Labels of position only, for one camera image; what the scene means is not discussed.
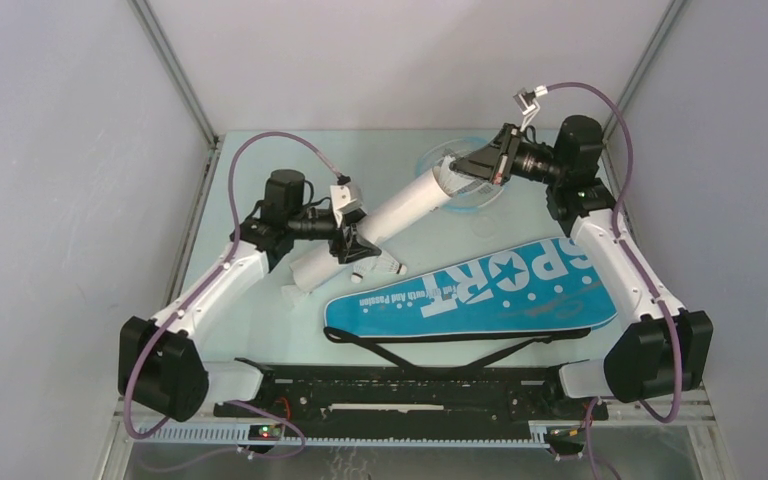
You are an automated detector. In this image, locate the blue racket upper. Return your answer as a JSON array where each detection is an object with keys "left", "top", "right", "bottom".
[{"left": 414, "top": 136, "right": 505, "bottom": 214}]

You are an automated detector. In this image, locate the aluminium frame post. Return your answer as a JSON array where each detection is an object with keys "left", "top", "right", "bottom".
[
  {"left": 127, "top": 0, "right": 219, "bottom": 149},
  {"left": 615, "top": 0, "right": 691, "bottom": 119}
]

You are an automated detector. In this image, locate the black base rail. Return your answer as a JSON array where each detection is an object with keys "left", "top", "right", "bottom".
[{"left": 249, "top": 364, "right": 589, "bottom": 440}]

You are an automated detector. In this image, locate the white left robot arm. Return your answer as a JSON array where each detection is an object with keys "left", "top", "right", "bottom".
[{"left": 118, "top": 169, "right": 380, "bottom": 422}]

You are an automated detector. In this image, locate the black bag strap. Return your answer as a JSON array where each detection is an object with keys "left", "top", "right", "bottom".
[{"left": 322, "top": 324, "right": 592, "bottom": 371}]

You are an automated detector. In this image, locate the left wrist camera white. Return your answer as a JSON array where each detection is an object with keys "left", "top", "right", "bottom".
[{"left": 329, "top": 182, "right": 366, "bottom": 227}]

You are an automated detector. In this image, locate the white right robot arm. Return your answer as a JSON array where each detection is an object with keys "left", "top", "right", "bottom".
[{"left": 449, "top": 115, "right": 713, "bottom": 418}]

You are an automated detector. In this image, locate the white shuttlecock tube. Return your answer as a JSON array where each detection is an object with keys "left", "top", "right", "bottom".
[{"left": 290, "top": 170, "right": 451, "bottom": 292}]

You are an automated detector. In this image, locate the white shuttlecock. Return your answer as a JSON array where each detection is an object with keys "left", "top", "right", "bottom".
[
  {"left": 374, "top": 251, "right": 407, "bottom": 275},
  {"left": 350, "top": 259, "right": 375, "bottom": 284},
  {"left": 434, "top": 155, "right": 475, "bottom": 198},
  {"left": 281, "top": 285, "right": 310, "bottom": 308}
]

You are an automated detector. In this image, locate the aluminium frame post left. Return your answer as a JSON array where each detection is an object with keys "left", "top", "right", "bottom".
[{"left": 127, "top": 0, "right": 219, "bottom": 149}]

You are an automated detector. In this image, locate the grey cable duct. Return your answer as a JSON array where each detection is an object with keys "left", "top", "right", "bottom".
[{"left": 143, "top": 423, "right": 548, "bottom": 448}]

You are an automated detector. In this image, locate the aluminium frame post right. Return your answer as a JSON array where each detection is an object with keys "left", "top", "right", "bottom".
[{"left": 615, "top": 0, "right": 691, "bottom": 119}]

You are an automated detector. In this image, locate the blue racket bag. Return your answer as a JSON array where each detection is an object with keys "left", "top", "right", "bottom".
[{"left": 324, "top": 237, "right": 617, "bottom": 343}]

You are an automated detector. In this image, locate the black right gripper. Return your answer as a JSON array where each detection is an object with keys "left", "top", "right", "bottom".
[{"left": 450, "top": 124, "right": 566, "bottom": 186}]

